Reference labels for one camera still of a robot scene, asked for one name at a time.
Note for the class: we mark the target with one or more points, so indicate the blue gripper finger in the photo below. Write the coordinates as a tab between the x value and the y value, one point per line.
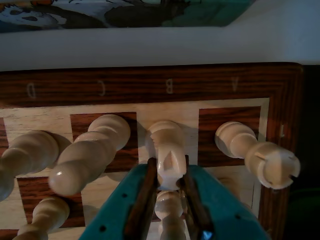
117	215
220	215

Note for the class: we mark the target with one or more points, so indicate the white wooden knight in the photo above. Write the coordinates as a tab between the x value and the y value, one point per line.
165	150

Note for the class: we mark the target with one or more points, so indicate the white wooden rook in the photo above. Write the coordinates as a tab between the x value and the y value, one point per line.
240	145

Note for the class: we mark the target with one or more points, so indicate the white wooden bishop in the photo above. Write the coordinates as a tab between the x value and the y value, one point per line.
95	145

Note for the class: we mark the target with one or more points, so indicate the white wooden queen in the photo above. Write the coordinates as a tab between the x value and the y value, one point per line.
27	155

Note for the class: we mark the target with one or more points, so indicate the black mat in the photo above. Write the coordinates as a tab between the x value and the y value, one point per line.
312	125

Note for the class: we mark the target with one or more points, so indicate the wooden chessboard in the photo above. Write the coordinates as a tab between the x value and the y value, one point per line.
200	82

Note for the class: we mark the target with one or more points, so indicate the illustrated colourful book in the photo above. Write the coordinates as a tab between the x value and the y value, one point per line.
125	15

